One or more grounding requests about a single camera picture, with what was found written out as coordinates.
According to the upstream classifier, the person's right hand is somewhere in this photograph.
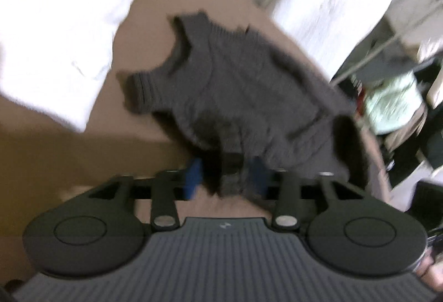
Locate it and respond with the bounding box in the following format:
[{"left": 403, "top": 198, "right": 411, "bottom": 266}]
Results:
[{"left": 415, "top": 250, "right": 443, "bottom": 289}]

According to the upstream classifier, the cream puffer jacket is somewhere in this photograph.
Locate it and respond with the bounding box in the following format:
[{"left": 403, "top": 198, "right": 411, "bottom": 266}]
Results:
[{"left": 384, "top": 0, "right": 443, "bottom": 53}]

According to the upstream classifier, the light green cloth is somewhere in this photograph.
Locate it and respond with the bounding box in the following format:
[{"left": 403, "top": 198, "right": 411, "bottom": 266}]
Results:
[{"left": 363, "top": 75, "right": 424, "bottom": 136}]

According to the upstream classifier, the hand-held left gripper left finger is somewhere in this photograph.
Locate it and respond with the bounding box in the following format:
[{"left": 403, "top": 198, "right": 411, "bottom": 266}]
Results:
[{"left": 88, "top": 157, "right": 204, "bottom": 231}]

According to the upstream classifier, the dark clothes pile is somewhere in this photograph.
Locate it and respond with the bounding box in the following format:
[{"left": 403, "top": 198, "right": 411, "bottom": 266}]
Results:
[{"left": 346, "top": 75, "right": 368, "bottom": 117}]

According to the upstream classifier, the dark jacket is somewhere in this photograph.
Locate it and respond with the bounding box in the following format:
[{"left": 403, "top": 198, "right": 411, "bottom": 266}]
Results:
[{"left": 412, "top": 101, "right": 443, "bottom": 171}]

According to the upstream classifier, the white fleece garment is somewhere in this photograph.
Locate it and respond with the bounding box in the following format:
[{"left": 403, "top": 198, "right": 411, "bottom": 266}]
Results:
[{"left": 0, "top": 0, "right": 172, "bottom": 133}]

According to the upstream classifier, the dark brown knit sweater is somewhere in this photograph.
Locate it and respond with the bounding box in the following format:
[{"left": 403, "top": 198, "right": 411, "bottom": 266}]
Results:
[{"left": 118, "top": 13, "right": 371, "bottom": 209}]

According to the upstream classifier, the white cable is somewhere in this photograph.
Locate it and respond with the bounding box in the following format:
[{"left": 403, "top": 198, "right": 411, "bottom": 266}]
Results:
[{"left": 330, "top": 7, "right": 437, "bottom": 84}]

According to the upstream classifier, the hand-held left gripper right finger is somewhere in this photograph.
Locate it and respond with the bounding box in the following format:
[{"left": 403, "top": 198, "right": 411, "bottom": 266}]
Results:
[{"left": 247, "top": 157, "right": 365, "bottom": 231}]

